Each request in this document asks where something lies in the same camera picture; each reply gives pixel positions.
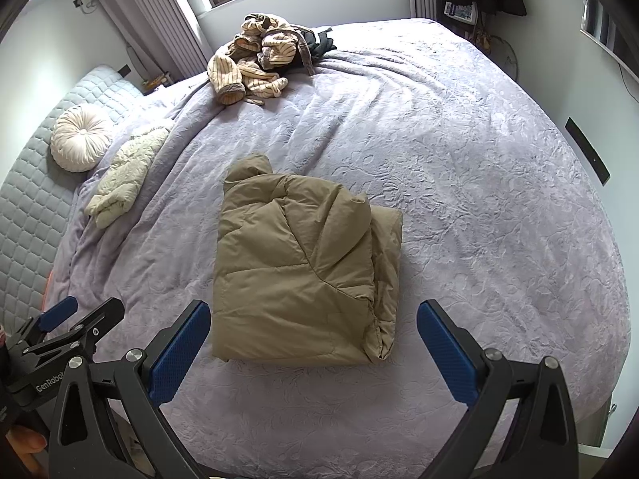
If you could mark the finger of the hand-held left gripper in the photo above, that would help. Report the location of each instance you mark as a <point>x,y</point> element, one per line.
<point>95,324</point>
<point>57,313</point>

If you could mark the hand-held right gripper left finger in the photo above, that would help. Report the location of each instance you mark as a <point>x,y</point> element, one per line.
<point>184,349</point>

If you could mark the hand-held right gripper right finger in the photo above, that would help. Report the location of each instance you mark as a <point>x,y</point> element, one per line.
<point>447,354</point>

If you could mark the khaki puffer jacket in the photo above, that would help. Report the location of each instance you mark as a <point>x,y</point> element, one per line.
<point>289,269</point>

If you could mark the person's left hand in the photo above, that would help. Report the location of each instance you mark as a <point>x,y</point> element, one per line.
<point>30,442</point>

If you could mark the light quilted headboard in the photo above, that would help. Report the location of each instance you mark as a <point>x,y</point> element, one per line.
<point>30,199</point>

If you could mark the cream quilted garment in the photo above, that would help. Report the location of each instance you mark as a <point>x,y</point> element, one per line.
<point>125,174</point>

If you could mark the round white cushion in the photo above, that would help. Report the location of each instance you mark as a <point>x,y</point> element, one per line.
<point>80,137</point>

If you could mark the purple embossed bedspread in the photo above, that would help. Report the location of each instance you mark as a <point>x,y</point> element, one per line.
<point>449,159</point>

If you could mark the wooden bedside table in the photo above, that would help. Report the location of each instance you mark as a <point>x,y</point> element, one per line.
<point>155,82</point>

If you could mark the beige striped fleece garment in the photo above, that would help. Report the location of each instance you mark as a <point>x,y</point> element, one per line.
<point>234,72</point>

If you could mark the grey pleated curtain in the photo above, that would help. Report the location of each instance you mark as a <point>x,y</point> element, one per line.
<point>154,15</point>

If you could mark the dried flower bundle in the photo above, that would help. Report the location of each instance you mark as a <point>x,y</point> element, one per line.
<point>482,35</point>

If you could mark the dark garment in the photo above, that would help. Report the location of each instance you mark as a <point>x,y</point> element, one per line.
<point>319,45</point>

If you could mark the blue white printed bag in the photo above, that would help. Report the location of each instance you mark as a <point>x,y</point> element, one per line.
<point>459,11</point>

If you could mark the black wall panel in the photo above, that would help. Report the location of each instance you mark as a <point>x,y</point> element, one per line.
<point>589,152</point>

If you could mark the small dark wall switch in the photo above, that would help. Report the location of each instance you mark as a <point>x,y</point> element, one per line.
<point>125,69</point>

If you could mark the wall mounted television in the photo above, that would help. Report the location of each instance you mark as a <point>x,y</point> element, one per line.
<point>609,30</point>

